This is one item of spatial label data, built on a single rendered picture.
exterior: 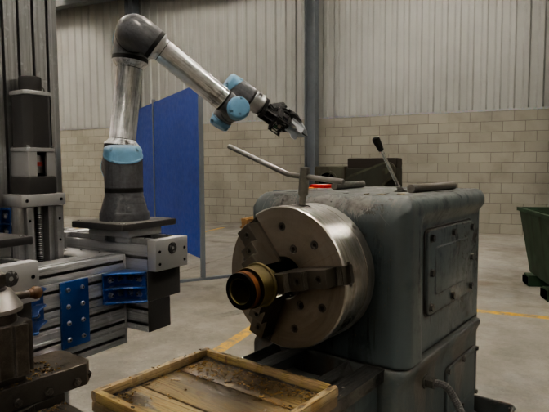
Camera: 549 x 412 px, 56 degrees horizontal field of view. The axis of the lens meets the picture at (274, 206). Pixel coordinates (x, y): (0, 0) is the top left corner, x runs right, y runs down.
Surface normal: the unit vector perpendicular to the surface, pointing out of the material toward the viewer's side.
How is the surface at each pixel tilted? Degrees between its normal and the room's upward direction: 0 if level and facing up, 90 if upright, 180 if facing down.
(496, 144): 90
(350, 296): 98
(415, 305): 89
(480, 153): 90
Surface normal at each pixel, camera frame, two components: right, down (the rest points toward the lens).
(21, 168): -0.53, 0.07
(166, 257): 0.85, 0.04
